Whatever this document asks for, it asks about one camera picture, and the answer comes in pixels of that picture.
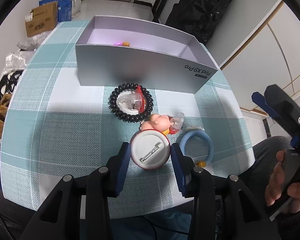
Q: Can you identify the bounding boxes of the blue ring bracelet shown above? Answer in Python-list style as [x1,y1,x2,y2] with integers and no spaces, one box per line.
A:
[179,127,214,168]

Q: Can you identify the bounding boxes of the white round pin badge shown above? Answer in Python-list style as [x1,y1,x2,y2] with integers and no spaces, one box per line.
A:
[130,129,171,170]

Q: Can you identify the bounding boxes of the pink pig figurine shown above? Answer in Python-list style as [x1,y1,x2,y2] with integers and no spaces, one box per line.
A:
[140,114,171,135]

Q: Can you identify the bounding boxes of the clear red hair clip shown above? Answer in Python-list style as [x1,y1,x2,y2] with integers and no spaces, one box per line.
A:
[116,85,146,115]

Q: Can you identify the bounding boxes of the person's right hand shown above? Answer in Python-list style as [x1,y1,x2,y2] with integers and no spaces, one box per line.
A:
[264,150,300,214]

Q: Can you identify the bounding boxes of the teal plaid tablecloth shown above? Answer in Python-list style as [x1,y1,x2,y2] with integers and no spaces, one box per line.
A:
[0,21,255,210]

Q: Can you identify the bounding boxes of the brown suede boot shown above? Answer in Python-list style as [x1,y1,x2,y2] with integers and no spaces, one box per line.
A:
[0,94,12,139]

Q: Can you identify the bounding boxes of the grey open cardboard box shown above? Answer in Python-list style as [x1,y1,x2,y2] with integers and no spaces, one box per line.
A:
[75,16,218,94]

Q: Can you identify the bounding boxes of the black white sneaker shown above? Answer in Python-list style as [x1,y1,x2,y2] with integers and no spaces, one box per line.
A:
[0,70,23,96]

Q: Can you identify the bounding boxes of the grey plastic parcel bag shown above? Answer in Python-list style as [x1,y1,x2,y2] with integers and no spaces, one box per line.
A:
[17,31,50,51]

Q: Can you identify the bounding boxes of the brown cardboard box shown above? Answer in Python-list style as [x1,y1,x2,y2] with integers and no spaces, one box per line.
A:
[24,2,58,37]

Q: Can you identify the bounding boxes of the blue cardboard box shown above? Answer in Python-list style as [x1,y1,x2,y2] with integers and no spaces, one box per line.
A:
[39,0,72,22]

